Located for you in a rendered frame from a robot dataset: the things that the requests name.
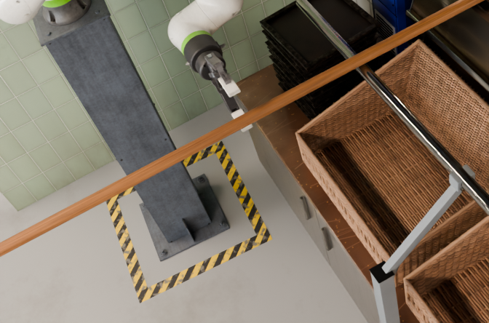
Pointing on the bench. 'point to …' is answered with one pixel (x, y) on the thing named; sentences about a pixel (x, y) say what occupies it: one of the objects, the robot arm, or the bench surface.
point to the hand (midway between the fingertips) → (239, 109)
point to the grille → (386, 30)
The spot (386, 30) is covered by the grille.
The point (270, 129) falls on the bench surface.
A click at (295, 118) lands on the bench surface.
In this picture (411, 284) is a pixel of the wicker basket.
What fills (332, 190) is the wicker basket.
